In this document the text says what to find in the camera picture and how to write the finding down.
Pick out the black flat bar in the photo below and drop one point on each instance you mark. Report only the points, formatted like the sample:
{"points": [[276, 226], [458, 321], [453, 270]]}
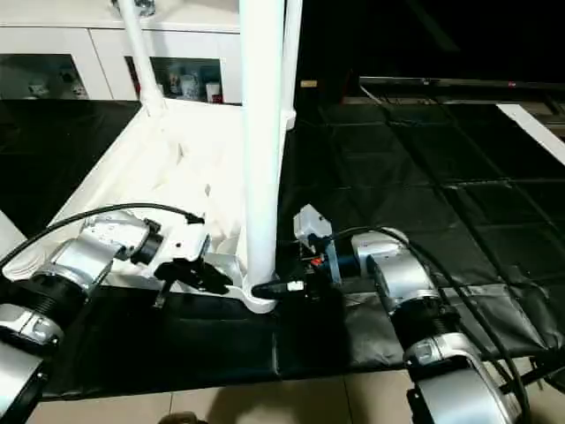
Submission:
{"points": [[468, 85]]}

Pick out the white plastic table top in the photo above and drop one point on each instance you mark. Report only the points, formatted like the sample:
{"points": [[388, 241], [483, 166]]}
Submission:
{"points": [[194, 159]]}

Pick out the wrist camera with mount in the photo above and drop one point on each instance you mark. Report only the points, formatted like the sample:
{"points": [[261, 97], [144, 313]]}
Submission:
{"points": [[181, 243], [311, 225]]}

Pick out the black bundle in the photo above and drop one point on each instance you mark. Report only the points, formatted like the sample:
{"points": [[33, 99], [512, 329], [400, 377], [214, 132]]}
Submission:
{"points": [[146, 7]]}

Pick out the white cabinet with glass doors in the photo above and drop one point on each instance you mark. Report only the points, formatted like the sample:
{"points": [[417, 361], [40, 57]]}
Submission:
{"points": [[53, 35]]}

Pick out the black metal frame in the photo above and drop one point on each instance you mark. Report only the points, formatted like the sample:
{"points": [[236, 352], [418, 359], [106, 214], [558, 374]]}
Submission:
{"points": [[543, 371]]}

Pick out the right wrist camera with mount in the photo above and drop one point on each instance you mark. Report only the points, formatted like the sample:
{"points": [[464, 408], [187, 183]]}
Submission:
{"points": [[311, 225]]}

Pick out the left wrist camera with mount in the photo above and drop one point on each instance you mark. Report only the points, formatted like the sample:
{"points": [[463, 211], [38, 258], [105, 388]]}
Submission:
{"points": [[181, 243]]}

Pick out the white board strip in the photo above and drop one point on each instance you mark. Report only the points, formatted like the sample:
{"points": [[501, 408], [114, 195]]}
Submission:
{"points": [[530, 128]]}

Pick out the black work mat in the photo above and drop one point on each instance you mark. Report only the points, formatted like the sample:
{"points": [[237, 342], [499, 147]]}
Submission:
{"points": [[424, 177]]}

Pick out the small gold label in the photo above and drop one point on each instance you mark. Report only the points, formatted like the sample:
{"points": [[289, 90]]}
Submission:
{"points": [[308, 84]]}

